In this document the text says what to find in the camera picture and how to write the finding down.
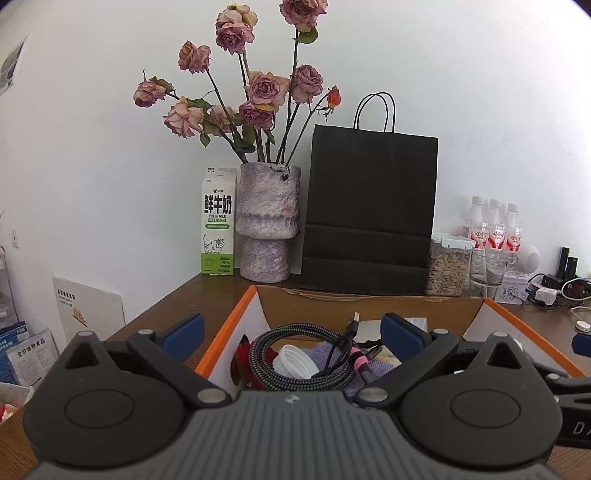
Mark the white printed tin box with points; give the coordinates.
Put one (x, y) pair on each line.
(515, 290)

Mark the orange red cardboard box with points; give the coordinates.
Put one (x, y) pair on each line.
(314, 309)

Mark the clear seed container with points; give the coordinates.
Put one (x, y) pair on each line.
(445, 272)

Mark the red white plastic bag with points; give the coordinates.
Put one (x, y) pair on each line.
(11, 401)

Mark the black upright stick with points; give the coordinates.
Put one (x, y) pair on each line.
(564, 263)
(573, 267)

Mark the clear glass cup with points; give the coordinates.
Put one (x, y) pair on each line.
(487, 272)

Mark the white wall panel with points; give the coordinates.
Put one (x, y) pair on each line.
(87, 309)

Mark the white charger plug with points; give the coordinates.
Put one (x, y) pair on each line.
(547, 296)

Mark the white wall socket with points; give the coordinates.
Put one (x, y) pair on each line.
(15, 237)

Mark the black red gadget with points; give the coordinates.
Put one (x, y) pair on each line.
(579, 287)

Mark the blue white packets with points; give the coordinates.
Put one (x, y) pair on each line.
(23, 355)

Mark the white green milk carton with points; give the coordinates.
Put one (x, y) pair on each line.
(217, 221)

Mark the purple textured vase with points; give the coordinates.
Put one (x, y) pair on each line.
(268, 207)

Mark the white ridged bottle cap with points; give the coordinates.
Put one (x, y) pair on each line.
(295, 362)

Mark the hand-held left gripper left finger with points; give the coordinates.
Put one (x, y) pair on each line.
(184, 337)

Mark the grey wall poster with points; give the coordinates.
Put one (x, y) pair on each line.
(11, 64)

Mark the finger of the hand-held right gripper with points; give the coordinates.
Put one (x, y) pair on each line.
(565, 381)
(582, 344)

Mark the red fabric rose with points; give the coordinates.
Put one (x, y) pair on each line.
(241, 362)

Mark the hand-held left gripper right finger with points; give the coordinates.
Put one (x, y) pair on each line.
(401, 339)

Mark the white round speaker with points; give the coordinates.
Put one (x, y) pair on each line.
(530, 258)

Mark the dried pink rose bouquet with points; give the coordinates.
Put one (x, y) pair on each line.
(265, 90)

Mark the black power adapter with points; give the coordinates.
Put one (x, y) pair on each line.
(553, 280)

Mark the wooden desktop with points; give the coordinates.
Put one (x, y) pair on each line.
(184, 300)

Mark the water bottle red label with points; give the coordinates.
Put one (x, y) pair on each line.
(496, 233)
(478, 233)
(513, 237)

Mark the black paper bag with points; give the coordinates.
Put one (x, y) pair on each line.
(369, 194)

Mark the purple cloth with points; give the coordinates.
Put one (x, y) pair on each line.
(376, 369)

